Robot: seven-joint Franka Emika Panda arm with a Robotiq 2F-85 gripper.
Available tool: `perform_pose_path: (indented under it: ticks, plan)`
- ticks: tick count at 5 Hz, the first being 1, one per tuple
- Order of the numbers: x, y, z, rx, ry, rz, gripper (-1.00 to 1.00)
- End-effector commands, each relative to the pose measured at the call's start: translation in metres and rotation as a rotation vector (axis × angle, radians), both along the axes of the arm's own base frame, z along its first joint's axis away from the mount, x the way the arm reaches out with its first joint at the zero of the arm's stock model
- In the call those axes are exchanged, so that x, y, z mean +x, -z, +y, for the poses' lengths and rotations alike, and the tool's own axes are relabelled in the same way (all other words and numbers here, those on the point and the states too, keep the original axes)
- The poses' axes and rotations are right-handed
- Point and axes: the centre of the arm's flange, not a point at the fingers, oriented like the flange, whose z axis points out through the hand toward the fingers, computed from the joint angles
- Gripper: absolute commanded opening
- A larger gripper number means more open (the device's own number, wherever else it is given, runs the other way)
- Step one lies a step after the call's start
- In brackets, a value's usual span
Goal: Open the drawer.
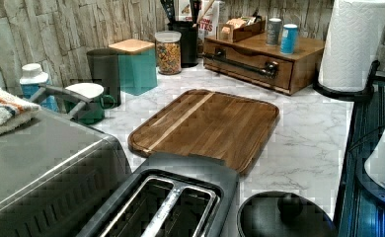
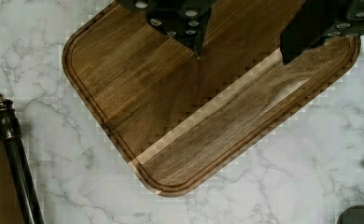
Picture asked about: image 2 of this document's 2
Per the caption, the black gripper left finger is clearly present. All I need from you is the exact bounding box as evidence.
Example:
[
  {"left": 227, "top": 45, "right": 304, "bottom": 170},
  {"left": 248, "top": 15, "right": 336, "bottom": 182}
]
[{"left": 116, "top": 0, "right": 217, "bottom": 59}]

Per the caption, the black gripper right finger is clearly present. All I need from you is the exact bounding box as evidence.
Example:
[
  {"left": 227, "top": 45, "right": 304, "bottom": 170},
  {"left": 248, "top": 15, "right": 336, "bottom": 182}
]
[{"left": 280, "top": 0, "right": 364, "bottom": 64}]

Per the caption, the wooden cutting board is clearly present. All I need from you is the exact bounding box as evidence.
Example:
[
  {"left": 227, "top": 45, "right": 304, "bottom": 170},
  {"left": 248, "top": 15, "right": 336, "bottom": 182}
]
[{"left": 63, "top": 0, "right": 360, "bottom": 197}]

